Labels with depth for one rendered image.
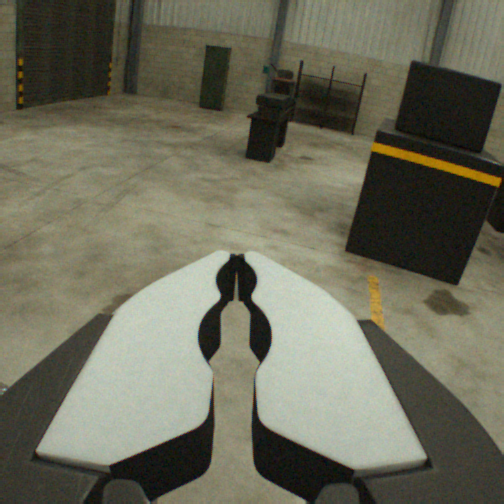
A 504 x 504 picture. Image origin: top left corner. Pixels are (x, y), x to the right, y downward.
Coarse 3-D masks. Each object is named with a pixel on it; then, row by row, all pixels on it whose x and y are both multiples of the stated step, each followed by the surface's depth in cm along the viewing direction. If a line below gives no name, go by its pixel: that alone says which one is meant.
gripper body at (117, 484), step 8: (112, 480) 5; (120, 480) 5; (128, 480) 5; (104, 488) 5; (112, 488) 5; (120, 488) 5; (128, 488) 5; (136, 488) 5; (328, 488) 5; (336, 488) 5; (344, 488) 5; (352, 488) 5; (104, 496) 5; (112, 496) 5; (120, 496) 5; (128, 496) 5; (136, 496) 5; (144, 496) 5; (320, 496) 5; (328, 496) 5; (336, 496) 5; (344, 496) 5; (352, 496) 5
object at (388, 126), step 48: (432, 96) 348; (480, 96) 331; (384, 144) 345; (432, 144) 330; (480, 144) 347; (384, 192) 362; (432, 192) 345; (480, 192) 329; (384, 240) 379; (432, 240) 361
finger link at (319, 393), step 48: (240, 288) 12; (288, 288) 10; (288, 336) 8; (336, 336) 8; (288, 384) 7; (336, 384) 7; (384, 384) 7; (288, 432) 6; (336, 432) 6; (384, 432) 6; (288, 480) 7; (336, 480) 6
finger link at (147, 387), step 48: (144, 288) 10; (192, 288) 10; (144, 336) 8; (192, 336) 8; (96, 384) 7; (144, 384) 7; (192, 384) 7; (48, 432) 6; (96, 432) 6; (144, 432) 6; (192, 432) 6; (144, 480) 6; (192, 480) 7
